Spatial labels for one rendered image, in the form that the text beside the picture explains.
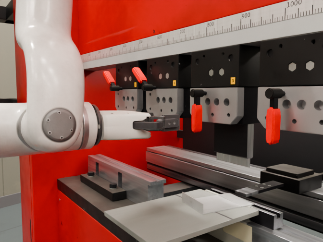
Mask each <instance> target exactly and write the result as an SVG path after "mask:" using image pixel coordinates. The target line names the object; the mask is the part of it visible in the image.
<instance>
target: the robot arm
mask: <svg viewBox="0 0 323 242"><path fill-rule="evenodd" d="M72 10H73V0H16V10H15V36H16V41H17V43H18V45H19V47H20V48H21V49H22V50H23V51H24V56H25V64H26V79H27V103H0V158H3V157H16V156H26V155H35V154H45V153H57V152H63V151H73V150H81V149H91V148H92V147H93V146H95V145H98V144H99V142H100V141H101V140H130V139H148V138H150V137H151V135H150V134H151V133H150V132H149V131H162V132H168V131H179V129H180V115H179V114H168V115H161V116H154V114H153V112H136V111H125V110H101V111H99V109H98V107H97V106H96V105H94V104H90V103H89V102H84V97H85V75H84V66H83V61H82V58H81V55H80V52H79V50H78V48H77V47H76V45H75V44H74V42H73V41H72V38H71V27H72ZM154 120H156V121H155V122H154Z"/></svg>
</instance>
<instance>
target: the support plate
mask: <svg viewBox="0 0 323 242"><path fill-rule="evenodd" d="M185 193H186V194H188V195H189V196H191V197H193V198H201V197H206V196H212V195H215V194H212V193H209V192H207V191H205V190H202V189H198V190H193V191H190V192H185ZM218 213H220V214H223V215H225V216H227V217H229V218H232V219H229V218H227V217H224V216H222V215H220V214H218ZM218 213H215V212H214V213H208V214H204V215H203V214H201V213H199V212H198V211H196V210H195V209H193V208H191V207H190V206H188V205H187V204H185V203H184V202H182V198H181V197H179V196H177V195H171V196H168V197H163V198H159V199H155V200H151V201H146V202H142V203H138V204H134V205H130V206H124V207H120V208H116V209H112V210H108V211H104V216H105V217H107V218H108V219H109V220H111V221H112V222H113V223H115V224H116V225H117V226H119V227H120V228H122V229H123V230H124V231H126V232H127V233H128V234H130V235H131V236H132V237H134V238H135V239H136V240H138V241H139V242H182V241H185V240H188V239H191V238H194V237H197V236H199V235H202V234H205V233H208V232H210V231H213V230H217V229H220V228H222V227H225V226H228V225H231V224H234V223H237V222H240V221H243V220H245V219H248V218H251V217H254V216H257V215H259V211H258V210H256V209H253V208H251V207H248V206H245V207H239V208H234V209H229V210H224V211H219V212H218Z"/></svg>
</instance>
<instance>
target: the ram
mask: <svg viewBox="0 0 323 242"><path fill-rule="evenodd" d="M283 1H287V0H78V30H79V52H80V55H83V54H87V53H91V52H94V51H98V50H101V49H105V48H110V47H114V46H117V45H121V44H125V43H128V42H132V41H136V40H140V39H143V38H147V37H151V36H155V35H159V34H163V33H167V32H170V31H174V30H178V29H181V28H185V27H189V26H193V25H196V24H201V23H204V22H208V21H212V20H216V19H220V18H223V17H227V16H230V15H234V14H238V13H242V12H247V11H250V10H254V9H257V8H261V7H265V6H269V5H273V4H276V3H280V2H283ZM321 31H323V12H319V13H315V14H310V15H305V16H301V17H296V18H291V19H287V20H282V21H278V22H273V23H268V24H262V25H258V26H253V27H248V28H243V29H239V30H234V31H230V32H225V33H220V34H215V35H211V36H205V37H200V38H195V39H191V40H186V41H182V42H177V43H172V44H168V45H163V46H158V47H153V48H148V49H143V50H138V51H134V52H129V53H125V54H120V55H115V56H110V57H105V58H101V59H96V60H90V61H86V62H83V66H84V70H88V71H99V70H106V69H112V68H116V64H120V63H126V62H132V61H147V59H153V58H158V57H165V56H171V55H177V54H182V55H191V53H192V52H195V51H201V50H207V49H213V48H222V47H227V46H234V45H246V46H254V47H260V46H261V41H264V40H270V39H276V38H283V37H288V36H297V35H303V34H309V33H315V32H321Z"/></svg>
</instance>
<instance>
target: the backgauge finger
mask: <svg viewBox="0 0 323 242"><path fill-rule="evenodd" d="M321 187H322V174H319V173H315V172H314V170H312V169H307V168H302V167H297V166H292V165H288V164H279V165H275V166H270V167H267V168H266V170H262V171H261V175H260V184H257V185H253V186H250V187H246V188H242V189H238V190H235V193H236V194H238V195H241V196H244V197H248V196H252V195H255V194H260V193H263V192H266V191H270V190H273V189H280V190H284V191H287V192H291V193H294V194H303V193H306V192H309V191H312V190H315V189H318V188H321Z"/></svg>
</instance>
